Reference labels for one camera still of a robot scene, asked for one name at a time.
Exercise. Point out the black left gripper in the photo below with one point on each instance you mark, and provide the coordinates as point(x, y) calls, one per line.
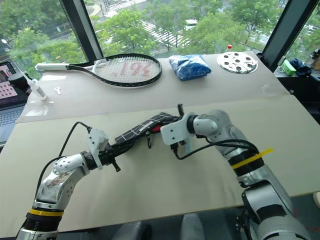
point(106, 157)

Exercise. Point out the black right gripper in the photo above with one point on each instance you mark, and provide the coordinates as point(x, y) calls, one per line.
point(178, 147)

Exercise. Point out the red marker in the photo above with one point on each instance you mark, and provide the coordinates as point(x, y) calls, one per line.
point(157, 129)

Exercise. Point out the black umbrella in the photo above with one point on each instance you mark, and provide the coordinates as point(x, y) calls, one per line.
point(142, 127)

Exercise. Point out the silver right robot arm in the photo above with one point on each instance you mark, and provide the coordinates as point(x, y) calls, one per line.
point(260, 190)

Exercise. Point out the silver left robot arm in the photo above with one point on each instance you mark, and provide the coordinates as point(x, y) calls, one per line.
point(62, 185)

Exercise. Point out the yellow zip tie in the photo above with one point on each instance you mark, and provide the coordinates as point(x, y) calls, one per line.
point(252, 158)

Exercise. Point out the blue plastic bag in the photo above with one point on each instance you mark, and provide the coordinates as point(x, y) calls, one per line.
point(188, 67)

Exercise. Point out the black and white tennis racket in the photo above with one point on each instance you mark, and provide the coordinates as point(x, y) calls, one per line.
point(125, 71)

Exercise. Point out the silver round perforated disc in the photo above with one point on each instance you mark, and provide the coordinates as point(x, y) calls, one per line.
point(237, 62)

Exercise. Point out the red bottle cap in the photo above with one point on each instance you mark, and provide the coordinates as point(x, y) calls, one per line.
point(229, 46)

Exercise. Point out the small clear plastic scrap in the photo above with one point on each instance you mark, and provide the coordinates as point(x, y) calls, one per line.
point(266, 88)

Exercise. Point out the small white plastic piece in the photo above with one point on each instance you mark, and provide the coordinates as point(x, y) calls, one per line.
point(58, 90)

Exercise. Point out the clear plastic film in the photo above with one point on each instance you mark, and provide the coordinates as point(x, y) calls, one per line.
point(37, 108)

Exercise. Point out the grey rounded shape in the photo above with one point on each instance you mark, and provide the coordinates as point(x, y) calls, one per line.
point(190, 226)

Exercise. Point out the white glue tube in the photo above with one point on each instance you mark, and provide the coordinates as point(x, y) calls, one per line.
point(36, 87)

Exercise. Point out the green box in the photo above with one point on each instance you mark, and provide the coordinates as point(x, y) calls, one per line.
point(289, 68)

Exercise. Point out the open laptop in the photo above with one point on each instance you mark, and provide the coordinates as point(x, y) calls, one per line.
point(10, 105)

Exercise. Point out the dark blue cloth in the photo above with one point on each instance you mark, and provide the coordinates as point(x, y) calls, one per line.
point(302, 67)

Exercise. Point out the black round speaker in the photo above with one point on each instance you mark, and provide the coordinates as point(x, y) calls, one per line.
point(16, 79)

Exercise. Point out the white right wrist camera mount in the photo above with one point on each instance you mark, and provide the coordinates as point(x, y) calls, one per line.
point(175, 131)

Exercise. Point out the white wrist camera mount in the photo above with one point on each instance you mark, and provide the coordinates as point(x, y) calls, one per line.
point(175, 131)
point(97, 140)

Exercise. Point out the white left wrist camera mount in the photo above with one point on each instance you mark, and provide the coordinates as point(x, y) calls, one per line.
point(97, 140)

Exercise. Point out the dark window frame post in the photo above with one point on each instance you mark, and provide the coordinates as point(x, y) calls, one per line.
point(282, 32)
point(82, 27)

